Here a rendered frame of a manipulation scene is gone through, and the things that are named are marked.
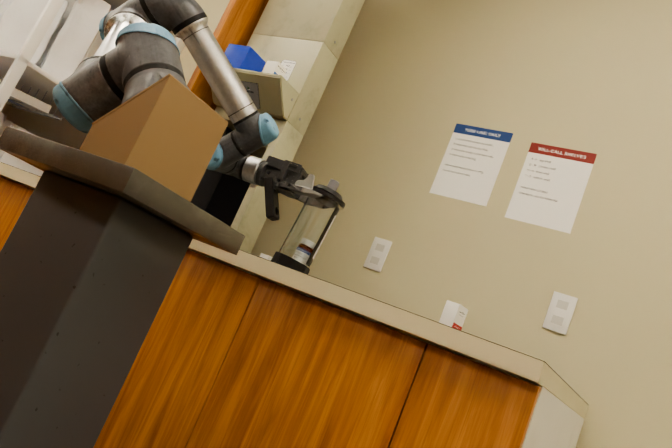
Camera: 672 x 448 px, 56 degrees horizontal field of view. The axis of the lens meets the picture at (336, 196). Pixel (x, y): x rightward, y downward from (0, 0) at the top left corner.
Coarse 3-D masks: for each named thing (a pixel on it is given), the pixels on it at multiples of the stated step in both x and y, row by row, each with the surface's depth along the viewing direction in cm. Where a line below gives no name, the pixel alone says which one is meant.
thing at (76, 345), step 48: (48, 192) 107; (96, 192) 102; (48, 240) 103; (96, 240) 99; (144, 240) 106; (0, 288) 103; (48, 288) 99; (96, 288) 100; (144, 288) 109; (0, 336) 99; (48, 336) 95; (96, 336) 103; (144, 336) 112; (0, 384) 95; (48, 384) 97; (96, 384) 105; (0, 432) 92; (48, 432) 99; (96, 432) 108
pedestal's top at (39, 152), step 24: (0, 144) 107; (24, 144) 104; (48, 144) 102; (48, 168) 105; (72, 168) 98; (96, 168) 96; (120, 168) 94; (120, 192) 93; (144, 192) 95; (168, 192) 100; (168, 216) 101; (192, 216) 106; (216, 240) 113; (240, 240) 119
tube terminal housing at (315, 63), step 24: (264, 48) 222; (288, 48) 217; (312, 48) 212; (312, 72) 210; (312, 96) 213; (288, 120) 205; (288, 144) 208; (264, 192) 204; (240, 216) 198; (264, 216) 206
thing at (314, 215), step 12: (312, 204) 166; (324, 204) 166; (336, 204) 167; (300, 216) 166; (312, 216) 165; (324, 216) 165; (300, 228) 164; (312, 228) 164; (288, 240) 165; (300, 240) 163; (312, 240) 164; (288, 252) 163; (300, 252) 163
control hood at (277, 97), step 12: (240, 72) 207; (252, 72) 204; (264, 84) 202; (276, 84) 199; (288, 84) 201; (264, 96) 204; (276, 96) 201; (288, 96) 203; (264, 108) 206; (276, 108) 203; (288, 108) 204
